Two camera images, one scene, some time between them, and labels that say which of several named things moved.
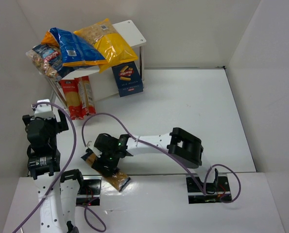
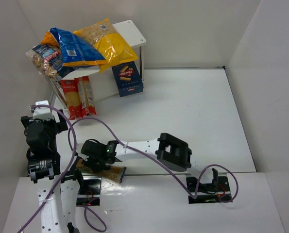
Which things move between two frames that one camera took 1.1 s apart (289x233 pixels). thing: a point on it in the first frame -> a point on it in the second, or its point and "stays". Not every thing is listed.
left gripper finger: (62, 125) stays
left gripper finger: (26, 119) stays
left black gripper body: (60, 121) stays
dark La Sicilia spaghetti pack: (117, 181) -> (116, 173)
